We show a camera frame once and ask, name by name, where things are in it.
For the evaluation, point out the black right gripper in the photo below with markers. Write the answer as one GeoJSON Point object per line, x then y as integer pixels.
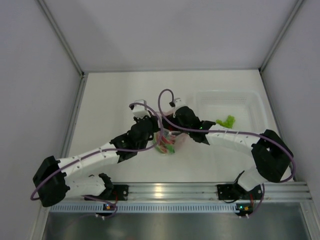
{"type": "Point", "coordinates": [166, 124]}

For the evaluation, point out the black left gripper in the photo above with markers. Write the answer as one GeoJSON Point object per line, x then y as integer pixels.
{"type": "Point", "coordinates": [154, 119]}

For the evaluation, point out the clear zip top bag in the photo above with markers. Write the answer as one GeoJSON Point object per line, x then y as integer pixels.
{"type": "Point", "coordinates": [179, 136]}

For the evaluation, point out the green fake grapes bunch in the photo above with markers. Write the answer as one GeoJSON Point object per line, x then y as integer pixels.
{"type": "Point", "coordinates": [227, 123]}

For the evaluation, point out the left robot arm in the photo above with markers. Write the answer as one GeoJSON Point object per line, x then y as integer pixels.
{"type": "Point", "coordinates": [85, 174]}

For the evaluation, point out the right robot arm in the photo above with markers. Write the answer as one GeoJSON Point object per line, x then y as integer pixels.
{"type": "Point", "coordinates": [270, 154]}

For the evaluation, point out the fake watermelon slice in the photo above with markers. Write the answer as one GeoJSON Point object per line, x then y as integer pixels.
{"type": "Point", "coordinates": [166, 143]}

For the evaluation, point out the white perforated plastic basket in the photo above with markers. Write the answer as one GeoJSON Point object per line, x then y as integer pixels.
{"type": "Point", "coordinates": [245, 106]}

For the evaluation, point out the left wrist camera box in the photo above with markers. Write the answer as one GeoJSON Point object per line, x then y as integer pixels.
{"type": "Point", "coordinates": [139, 109]}

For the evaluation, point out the aluminium frame post left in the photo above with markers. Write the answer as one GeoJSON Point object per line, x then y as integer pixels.
{"type": "Point", "coordinates": [60, 36]}

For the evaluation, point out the aluminium frame post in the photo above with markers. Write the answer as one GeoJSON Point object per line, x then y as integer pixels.
{"type": "Point", "coordinates": [288, 21]}
{"type": "Point", "coordinates": [60, 36]}

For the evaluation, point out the grey slotted cable duct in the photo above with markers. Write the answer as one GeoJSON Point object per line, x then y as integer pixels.
{"type": "Point", "coordinates": [124, 207]}

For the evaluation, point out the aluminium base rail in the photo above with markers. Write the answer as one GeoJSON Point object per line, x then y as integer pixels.
{"type": "Point", "coordinates": [208, 191]}

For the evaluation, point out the aluminium frame post right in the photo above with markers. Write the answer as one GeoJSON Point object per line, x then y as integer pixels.
{"type": "Point", "coordinates": [288, 21]}

